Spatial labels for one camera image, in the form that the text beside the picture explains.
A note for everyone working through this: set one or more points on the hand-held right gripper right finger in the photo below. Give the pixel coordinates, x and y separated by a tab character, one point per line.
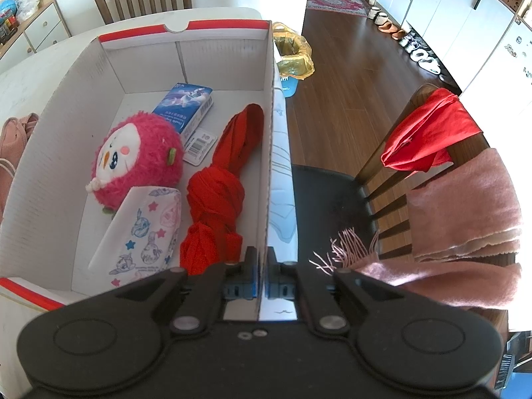
276	286

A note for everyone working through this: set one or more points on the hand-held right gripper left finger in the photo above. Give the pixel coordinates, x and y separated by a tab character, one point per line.
243	286

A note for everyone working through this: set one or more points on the red knitted scarf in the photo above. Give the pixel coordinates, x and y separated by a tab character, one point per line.
216	191

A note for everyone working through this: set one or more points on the cartoon printed face mask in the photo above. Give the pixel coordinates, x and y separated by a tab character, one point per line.
141	232

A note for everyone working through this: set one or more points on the white barcode tag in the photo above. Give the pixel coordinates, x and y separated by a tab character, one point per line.
200	143

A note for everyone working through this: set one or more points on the pink plush toy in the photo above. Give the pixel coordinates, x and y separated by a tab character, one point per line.
153	162

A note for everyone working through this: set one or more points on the blue and white box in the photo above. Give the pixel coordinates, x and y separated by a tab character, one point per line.
183	104

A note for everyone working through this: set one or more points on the red cardboard box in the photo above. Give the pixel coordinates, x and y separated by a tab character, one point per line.
62	104

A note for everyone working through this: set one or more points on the pink garment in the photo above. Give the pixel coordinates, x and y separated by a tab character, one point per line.
14	137

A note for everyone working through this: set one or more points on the wooden chair with black seat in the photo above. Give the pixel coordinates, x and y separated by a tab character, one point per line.
328	199

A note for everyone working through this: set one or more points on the pink fringed scarf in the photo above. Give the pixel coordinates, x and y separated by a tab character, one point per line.
461	212

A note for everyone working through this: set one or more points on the red cloth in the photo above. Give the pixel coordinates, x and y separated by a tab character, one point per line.
428	133

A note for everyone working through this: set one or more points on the yellow plastic bag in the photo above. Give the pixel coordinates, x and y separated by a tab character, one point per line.
297	61

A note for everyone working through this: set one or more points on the row of shoes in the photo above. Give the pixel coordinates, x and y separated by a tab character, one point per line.
419	56

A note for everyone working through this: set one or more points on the red patterned rug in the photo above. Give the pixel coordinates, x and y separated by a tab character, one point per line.
336	2

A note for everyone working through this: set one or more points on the white cabinet with stickers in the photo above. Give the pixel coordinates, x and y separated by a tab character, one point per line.
511	62

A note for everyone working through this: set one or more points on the white floor cabinet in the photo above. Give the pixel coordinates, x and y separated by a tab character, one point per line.
457	16

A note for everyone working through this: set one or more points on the white wooden sideboard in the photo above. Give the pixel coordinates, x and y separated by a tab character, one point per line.
41	25

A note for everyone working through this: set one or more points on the clear plastic bag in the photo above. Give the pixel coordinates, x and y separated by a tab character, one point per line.
25	6

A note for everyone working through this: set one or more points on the blue round toy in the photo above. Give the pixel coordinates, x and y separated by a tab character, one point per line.
7	8

